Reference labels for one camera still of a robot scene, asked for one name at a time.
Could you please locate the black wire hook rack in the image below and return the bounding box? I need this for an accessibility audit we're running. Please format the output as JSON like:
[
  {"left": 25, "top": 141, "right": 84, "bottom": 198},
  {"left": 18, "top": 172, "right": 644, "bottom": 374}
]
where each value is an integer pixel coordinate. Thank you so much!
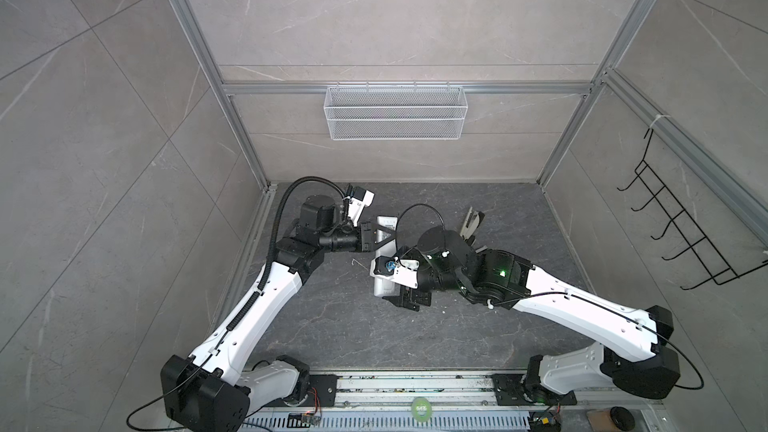
[{"left": 616, "top": 128, "right": 767, "bottom": 291}]

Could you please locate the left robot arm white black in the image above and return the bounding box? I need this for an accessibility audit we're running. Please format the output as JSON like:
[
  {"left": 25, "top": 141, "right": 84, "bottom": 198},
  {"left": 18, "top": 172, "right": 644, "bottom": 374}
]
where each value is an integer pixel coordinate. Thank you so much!
[{"left": 160, "top": 187, "right": 397, "bottom": 431}]

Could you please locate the white wire mesh basket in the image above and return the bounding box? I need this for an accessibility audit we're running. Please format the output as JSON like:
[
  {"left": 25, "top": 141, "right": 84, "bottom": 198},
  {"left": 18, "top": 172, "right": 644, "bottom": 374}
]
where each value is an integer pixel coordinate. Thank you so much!
[{"left": 323, "top": 85, "right": 468, "bottom": 141}]

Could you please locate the green circuit board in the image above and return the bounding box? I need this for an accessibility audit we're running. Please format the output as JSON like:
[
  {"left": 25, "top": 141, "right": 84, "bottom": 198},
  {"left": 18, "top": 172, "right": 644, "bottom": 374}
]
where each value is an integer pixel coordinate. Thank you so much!
[{"left": 529, "top": 413, "right": 562, "bottom": 432}]

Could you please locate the aluminium mounting rail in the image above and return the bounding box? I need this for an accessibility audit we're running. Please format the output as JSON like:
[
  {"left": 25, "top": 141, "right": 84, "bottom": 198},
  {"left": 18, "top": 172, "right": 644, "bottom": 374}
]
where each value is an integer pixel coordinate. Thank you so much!
[{"left": 310, "top": 370, "right": 662, "bottom": 411}]

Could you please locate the green round sticker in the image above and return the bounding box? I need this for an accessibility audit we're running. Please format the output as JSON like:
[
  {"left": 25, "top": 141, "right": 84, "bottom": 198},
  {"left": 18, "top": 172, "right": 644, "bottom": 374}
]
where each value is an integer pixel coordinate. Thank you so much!
[{"left": 411, "top": 397, "right": 433, "bottom": 423}]

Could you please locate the black round knob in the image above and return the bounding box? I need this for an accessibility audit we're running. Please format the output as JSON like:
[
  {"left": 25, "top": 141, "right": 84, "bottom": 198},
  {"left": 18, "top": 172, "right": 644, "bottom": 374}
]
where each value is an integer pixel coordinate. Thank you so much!
[{"left": 609, "top": 406, "right": 636, "bottom": 432}]

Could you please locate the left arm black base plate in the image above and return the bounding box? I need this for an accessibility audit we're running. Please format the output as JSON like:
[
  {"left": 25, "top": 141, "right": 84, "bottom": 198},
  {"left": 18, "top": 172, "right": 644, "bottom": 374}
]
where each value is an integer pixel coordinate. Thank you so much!
[{"left": 281, "top": 374, "right": 339, "bottom": 408}]

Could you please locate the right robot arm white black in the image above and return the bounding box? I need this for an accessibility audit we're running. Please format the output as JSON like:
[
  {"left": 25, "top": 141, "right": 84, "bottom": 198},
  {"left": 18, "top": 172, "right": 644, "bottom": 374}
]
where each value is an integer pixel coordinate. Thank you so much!
[{"left": 370, "top": 226, "right": 681, "bottom": 402}]

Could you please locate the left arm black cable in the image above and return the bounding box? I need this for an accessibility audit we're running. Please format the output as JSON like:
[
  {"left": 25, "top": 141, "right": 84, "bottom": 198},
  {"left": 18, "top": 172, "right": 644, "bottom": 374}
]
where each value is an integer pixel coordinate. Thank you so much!
[{"left": 257, "top": 176, "right": 348, "bottom": 289}]

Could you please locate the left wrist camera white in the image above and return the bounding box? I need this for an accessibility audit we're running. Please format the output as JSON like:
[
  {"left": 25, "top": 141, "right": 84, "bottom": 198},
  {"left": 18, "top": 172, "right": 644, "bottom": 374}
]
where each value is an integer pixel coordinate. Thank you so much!
[{"left": 346, "top": 185, "right": 375, "bottom": 227}]

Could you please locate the white remote control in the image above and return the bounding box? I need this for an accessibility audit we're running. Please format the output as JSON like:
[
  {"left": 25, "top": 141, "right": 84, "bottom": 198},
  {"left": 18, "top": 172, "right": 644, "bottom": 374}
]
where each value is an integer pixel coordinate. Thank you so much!
[{"left": 373, "top": 216, "right": 400, "bottom": 298}]

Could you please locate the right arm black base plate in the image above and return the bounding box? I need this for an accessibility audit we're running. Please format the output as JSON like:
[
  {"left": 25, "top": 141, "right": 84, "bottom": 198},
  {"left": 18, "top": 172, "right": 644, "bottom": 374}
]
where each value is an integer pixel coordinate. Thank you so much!
[{"left": 491, "top": 374, "right": 577, "bottom": 406}]

